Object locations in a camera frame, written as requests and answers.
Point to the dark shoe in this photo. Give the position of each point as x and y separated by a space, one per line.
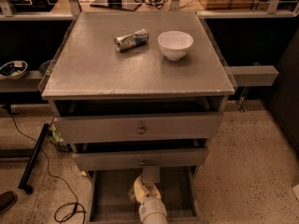
7 199

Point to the crushed silver can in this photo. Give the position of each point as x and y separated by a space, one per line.
131 40

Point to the white ceramic bowl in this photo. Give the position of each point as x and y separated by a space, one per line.
174 45

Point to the bowl with dark contents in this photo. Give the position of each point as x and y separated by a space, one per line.
13 70

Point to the grey top drawer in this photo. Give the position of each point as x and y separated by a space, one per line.
120 128

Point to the grey drawer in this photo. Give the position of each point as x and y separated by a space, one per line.
109 202
138 159
120 128

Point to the grey side shelf left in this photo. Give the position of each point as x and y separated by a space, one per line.
29 82

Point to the grey side shelf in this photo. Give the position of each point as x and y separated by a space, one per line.
254 75
29 82

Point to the black bar on floor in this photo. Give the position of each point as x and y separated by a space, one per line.
23 185

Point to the grey drawer cabinet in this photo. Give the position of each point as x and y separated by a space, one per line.
92 78

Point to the black monitor stand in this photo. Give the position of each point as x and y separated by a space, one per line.
126 5

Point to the green crumpled packet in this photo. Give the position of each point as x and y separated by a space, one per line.
57 140

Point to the grey middle drawer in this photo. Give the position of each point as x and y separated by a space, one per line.
138 159

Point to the clear plastic water bottle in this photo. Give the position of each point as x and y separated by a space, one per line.
131 196

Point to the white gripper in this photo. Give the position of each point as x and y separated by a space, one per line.
150 202

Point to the grey bottom drawer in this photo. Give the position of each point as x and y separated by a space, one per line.
109 202

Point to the grey side shelf right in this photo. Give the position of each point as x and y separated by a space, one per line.
254 75

